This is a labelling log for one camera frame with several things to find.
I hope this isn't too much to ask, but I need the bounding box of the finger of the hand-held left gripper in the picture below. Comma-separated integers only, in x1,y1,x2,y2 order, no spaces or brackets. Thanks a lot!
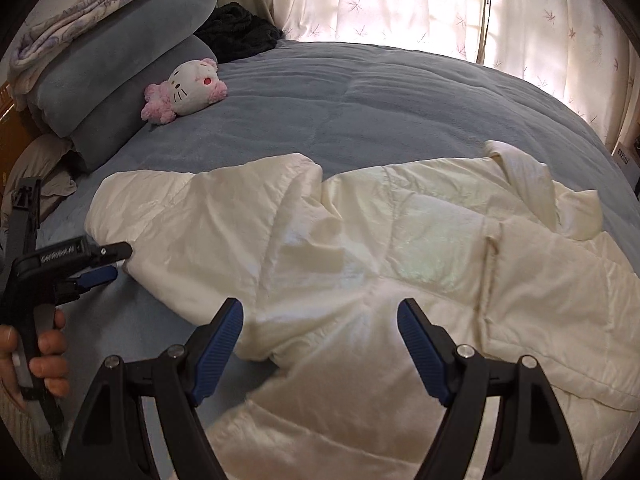
92,241,133,266
75,266,119,291

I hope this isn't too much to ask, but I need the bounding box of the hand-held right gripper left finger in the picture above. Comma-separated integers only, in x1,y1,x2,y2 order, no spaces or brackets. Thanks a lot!
60,297,245,480

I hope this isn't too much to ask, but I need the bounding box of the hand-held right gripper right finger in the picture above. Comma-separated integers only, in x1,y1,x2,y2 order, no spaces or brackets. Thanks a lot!
396,297,586,480

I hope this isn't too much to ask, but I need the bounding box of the cream white puffer jacket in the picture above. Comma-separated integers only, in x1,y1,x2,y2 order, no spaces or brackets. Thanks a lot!
85,140,640,480

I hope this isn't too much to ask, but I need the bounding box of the person's left hand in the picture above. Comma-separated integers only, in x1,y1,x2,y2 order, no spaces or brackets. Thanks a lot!
0,309,70,408

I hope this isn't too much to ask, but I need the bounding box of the beige pillow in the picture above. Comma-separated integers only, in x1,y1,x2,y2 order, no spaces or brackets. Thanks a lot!
10,134,78,221

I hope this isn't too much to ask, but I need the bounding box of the orange wooden headboard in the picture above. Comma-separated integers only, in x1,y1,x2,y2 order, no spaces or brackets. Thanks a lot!
0,80,31,161

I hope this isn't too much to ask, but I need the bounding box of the folded blue fleece blanket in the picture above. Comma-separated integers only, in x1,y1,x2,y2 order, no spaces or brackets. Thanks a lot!
25,0,221,173

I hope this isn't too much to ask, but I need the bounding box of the pink white cat plush toy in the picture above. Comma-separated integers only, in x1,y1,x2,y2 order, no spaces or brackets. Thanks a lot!
144,58,228,125

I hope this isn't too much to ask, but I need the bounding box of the blue bed blanket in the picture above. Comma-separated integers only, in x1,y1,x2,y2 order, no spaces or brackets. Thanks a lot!
30,40,631,480

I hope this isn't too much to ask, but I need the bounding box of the folded purple floral quilt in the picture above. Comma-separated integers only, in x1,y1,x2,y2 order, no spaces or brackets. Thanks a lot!
10,0,211,86

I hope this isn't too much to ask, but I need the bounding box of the dark knitted cloth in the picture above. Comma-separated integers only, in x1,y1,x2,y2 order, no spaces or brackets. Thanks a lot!
194,2,285,61

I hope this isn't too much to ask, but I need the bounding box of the grey box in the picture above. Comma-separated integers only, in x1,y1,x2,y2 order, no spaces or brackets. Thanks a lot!
611,132,640,181

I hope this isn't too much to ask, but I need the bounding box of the white leaf print curtain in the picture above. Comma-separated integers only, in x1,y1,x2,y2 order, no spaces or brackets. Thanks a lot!
205,0,640,161

